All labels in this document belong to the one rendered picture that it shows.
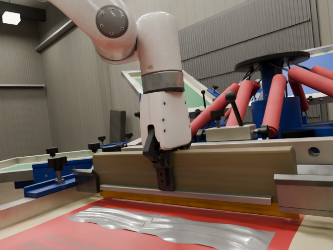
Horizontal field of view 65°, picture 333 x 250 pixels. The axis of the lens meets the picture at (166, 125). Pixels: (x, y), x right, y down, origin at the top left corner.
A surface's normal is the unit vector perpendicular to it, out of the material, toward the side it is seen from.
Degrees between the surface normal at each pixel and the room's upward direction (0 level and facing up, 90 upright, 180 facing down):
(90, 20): 98
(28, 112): 90
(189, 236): 38
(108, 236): 0
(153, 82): 90
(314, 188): 90
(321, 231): 0
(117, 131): 90
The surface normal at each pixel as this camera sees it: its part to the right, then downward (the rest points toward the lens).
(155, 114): -0.39, -0.04
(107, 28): 0.07, 0.22
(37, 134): 0.69, -0.06
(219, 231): -0.40, -0.83
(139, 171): -0.57, 0.08
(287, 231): -0.11, -0.99
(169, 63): 0.37, -0.02
